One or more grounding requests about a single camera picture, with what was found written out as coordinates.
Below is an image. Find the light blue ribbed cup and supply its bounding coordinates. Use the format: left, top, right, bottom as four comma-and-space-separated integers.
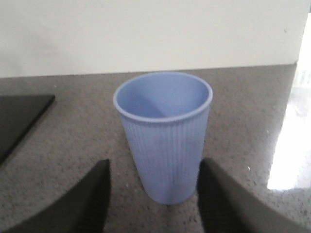
113, 72, 213, 205

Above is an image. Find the black glass gas stove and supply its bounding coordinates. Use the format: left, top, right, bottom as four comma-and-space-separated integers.
0, 94, 55, 163

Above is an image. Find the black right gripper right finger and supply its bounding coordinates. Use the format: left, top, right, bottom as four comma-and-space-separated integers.
197, 158, 310, 233

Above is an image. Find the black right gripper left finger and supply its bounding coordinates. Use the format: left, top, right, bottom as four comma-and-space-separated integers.
5, 159, 111, 233

